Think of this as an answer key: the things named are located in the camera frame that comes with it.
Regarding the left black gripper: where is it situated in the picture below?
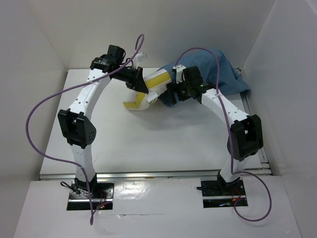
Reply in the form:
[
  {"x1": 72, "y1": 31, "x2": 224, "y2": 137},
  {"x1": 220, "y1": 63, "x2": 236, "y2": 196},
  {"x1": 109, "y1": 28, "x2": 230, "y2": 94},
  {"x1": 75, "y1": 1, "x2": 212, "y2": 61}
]
[{"x1": 112, "y1": 64, "x2": 148, "y2": 93}]

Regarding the white pillow yellow edge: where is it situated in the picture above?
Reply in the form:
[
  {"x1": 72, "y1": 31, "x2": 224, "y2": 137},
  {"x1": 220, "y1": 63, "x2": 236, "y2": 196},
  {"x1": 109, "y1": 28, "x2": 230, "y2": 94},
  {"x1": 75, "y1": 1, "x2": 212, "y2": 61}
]
[{"x1": 122, "y1": 69, "x2": 172, "y2": 110}]

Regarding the blue pillowcase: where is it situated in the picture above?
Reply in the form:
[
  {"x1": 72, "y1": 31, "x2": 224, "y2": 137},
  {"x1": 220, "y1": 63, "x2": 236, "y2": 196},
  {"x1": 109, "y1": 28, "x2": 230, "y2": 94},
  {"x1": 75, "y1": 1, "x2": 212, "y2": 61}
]
[{"x1": 161, "y1": 48, "x2": 251, "y2": 95}]

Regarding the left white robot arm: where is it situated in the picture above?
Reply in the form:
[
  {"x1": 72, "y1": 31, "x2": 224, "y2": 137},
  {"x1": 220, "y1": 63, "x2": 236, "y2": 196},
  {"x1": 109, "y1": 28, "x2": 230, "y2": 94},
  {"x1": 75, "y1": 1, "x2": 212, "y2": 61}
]
[{"x1": 57, "y1": 45, "x2": 148, "y2": 198}]

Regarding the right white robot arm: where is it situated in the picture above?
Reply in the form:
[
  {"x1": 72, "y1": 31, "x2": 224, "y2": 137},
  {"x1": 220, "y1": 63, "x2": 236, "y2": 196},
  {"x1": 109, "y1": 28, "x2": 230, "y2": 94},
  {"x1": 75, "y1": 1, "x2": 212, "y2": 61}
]
[{"x1": 167, "y1": 65, "x2": 263, "y2": 195}]

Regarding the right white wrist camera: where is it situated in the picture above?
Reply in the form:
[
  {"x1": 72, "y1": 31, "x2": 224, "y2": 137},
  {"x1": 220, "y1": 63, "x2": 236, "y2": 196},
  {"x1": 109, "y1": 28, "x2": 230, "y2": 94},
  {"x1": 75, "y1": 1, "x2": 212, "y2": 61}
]
[{"x1": 172, "y1": 64, "x2": 186, "y2": 84}]

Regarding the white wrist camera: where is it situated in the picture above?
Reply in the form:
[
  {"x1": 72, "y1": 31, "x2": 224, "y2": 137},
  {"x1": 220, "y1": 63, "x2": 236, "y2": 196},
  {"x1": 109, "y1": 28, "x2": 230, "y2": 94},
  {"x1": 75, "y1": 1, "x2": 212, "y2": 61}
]
[
  {"x1": 172, "y1": 64, "x2": 186, "y2": 84},
  {"x1": 132, "y1": 53, "x2": 148, "y2": 69}
]

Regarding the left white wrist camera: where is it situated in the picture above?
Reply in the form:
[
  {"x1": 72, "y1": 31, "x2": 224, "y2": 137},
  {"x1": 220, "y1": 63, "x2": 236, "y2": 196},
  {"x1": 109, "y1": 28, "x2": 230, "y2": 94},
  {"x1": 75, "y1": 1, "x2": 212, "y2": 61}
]
[{"x1": 132, "y1": 53, "x2": 148, "y2": 69}]

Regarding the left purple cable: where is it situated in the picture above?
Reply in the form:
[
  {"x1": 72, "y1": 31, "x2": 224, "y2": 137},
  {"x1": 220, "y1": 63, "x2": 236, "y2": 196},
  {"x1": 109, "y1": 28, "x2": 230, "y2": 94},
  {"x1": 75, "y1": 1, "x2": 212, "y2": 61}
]
[{"x1": 26, "y1": 34, "x2": 146, "y2": 226}]

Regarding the purple cable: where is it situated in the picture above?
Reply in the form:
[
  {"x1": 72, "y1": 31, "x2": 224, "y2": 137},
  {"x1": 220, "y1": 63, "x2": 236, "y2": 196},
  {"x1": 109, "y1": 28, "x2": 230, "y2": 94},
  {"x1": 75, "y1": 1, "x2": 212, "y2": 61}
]
[
  {"x1": 26, "y1": 34, "x2": 146, "y2": 226},
  {"x1": 174, "y1": 47, "x2": 272, "y2": 222}
]

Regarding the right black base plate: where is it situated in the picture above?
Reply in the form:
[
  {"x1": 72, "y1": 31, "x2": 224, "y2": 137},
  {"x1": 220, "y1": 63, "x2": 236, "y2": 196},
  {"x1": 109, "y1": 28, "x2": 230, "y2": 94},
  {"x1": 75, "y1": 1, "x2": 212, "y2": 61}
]
[{"x1": 196, "y1": 179, "x2": 248, "y2": 208}]

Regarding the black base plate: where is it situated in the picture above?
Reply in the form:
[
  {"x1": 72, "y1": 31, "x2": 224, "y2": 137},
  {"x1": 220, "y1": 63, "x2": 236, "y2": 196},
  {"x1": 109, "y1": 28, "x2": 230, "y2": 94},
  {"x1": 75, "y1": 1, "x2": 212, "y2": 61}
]
[
  {"x1": 196, "y1": 179, "x2": 248, "y2": 208},
  {"x1": 60, "y1": 181, "x2": 114, "y2": 211}
]

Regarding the aluminium front rail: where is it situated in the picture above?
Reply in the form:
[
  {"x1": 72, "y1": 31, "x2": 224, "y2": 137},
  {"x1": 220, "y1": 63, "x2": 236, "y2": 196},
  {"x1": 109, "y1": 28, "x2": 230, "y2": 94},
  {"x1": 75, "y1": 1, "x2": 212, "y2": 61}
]
[{"x1": 39, "y1": 168, "x2": 272, "y2": 180}]

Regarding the aluminium side rail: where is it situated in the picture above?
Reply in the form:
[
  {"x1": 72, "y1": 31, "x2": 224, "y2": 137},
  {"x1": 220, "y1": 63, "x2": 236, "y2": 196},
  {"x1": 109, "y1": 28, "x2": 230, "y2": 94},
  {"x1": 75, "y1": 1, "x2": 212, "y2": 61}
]
[{"x1": 232, "y1": 66, "x2": 272, "y2": 174}]

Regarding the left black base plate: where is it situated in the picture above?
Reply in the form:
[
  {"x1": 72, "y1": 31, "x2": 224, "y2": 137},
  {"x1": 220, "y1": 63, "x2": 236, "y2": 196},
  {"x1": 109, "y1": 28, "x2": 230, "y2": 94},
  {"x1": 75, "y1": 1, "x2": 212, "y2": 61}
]
[{"x1": 60, "y1": 181, "x2": 114, "y2": 211}]

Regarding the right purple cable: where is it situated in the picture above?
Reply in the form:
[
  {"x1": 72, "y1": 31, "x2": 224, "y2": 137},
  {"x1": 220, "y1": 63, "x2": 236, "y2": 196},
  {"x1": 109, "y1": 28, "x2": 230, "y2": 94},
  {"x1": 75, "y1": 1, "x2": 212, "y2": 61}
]
[{"x1": 174, "y1": 47, "x2": 272, "y2": 222}]

